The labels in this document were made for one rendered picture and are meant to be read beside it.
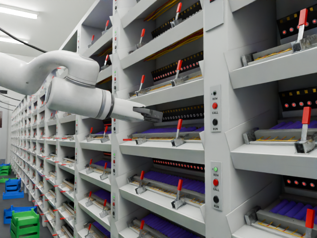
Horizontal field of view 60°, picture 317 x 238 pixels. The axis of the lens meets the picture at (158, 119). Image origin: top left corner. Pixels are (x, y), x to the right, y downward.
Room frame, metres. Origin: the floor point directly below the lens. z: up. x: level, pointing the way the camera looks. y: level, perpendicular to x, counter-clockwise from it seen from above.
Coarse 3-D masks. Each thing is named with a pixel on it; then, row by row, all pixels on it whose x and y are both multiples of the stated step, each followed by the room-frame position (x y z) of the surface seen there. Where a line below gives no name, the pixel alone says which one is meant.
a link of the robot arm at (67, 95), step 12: (60, 84) 0.68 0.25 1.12; (72, 84) 0.69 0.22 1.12; (84, 84) 0.70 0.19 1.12; (48, 96) 0.69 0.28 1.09; (60, 96) 0.68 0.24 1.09; (72, 96) 0.69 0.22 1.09; (84, 96) 0.71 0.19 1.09; (96, 96) 0.73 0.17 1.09; (48, 108) 0.70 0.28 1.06; (60, 108) 0.70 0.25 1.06; (72, 108) 0.71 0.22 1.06; (84, 108) 0.72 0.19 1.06; (96, 108) 0.73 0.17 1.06
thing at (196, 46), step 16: (176, 0) 1.22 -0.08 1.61; (192, 0) 1.12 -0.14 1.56; (288, 0) 0.75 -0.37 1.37; (304, 0) 0.71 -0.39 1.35; (160, 16) 1.35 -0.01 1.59; (112, 48) 1.91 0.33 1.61; (176, 48) 1.23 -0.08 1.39; (192, 48) 1.13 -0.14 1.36; (160, 64) 1.35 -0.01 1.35; (288, 80) 0.76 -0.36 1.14; (304, 80) 0.72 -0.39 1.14
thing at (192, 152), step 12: (192, 120) 1.08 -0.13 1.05; (132, 132) 1.31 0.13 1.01; (120, 144) 1.27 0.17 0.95; (132, 144) 1.18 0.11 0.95; (144, 144) 1.09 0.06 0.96; (156, 144) 1.03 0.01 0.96; (168, 144) 0.96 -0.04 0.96; (192, 144) 0.86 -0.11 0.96; (204, 144) 0.76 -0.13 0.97; (144, 156) 1.10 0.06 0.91; (156, 156) 1.01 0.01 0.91; (168, 156) 0.94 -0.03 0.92; (180, 156) 0.88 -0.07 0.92; (192, 156) 0.82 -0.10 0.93; (204, 156) 0.77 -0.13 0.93
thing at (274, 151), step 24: (288, 96) 0.71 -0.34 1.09; (312, 96) 0.66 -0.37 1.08; (264, 120) 0.75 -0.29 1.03; (288, 120) 0.71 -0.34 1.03; (312, 120) 0.65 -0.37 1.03; (240, 144) 0.70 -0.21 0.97; (264, 144) 0.65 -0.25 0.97; (288, 144) 0.60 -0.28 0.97; (312, 144) 0.53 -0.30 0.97; (240, 168) 0.67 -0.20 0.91; (264, 168) 0.61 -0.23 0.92; (288, 168) 0.56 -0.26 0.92; (312, 168) 0.51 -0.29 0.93
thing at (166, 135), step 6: (168, 132) 1.06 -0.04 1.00; (174, 132) 1.02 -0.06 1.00; (180, 132) 0.98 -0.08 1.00; (186, 132) 0.95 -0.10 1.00; (192, 132) 0.92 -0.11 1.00; (198, 132) 0.89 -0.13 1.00; (132, 138) 1.27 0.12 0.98; (150, 138) 1.13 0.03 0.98; (156, 138) 1.12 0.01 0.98; (162, 138) 1.08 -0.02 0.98; (168, 138) 1.04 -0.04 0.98; (174, 138) 1.01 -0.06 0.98; (186, 138) 0.95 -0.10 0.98; (192, 138) 0.92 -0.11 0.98; (198, 138) 0.90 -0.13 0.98
